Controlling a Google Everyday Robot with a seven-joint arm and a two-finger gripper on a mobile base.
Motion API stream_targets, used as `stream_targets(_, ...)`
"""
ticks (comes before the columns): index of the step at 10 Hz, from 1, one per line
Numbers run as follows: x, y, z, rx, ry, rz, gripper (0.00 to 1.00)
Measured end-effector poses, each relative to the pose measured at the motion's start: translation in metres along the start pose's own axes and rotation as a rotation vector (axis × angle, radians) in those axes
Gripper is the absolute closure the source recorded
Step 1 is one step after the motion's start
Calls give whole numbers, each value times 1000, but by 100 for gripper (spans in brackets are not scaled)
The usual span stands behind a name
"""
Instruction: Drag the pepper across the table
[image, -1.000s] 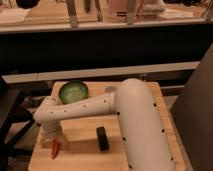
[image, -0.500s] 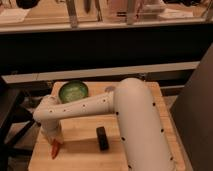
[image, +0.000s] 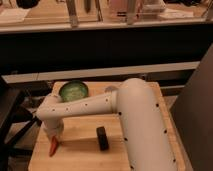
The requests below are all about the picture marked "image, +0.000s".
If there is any green bowl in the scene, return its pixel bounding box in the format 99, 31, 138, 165
59, 80, 89, 102

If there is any black rectangular device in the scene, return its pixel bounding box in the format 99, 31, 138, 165
96, 126, 109, 151

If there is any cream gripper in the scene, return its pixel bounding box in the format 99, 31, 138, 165
45, 125, 64, 140

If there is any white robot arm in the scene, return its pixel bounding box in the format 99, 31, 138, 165
36, 78, 177, 171

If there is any dark panel at right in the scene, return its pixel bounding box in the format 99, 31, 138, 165
170, 43, 213, 171

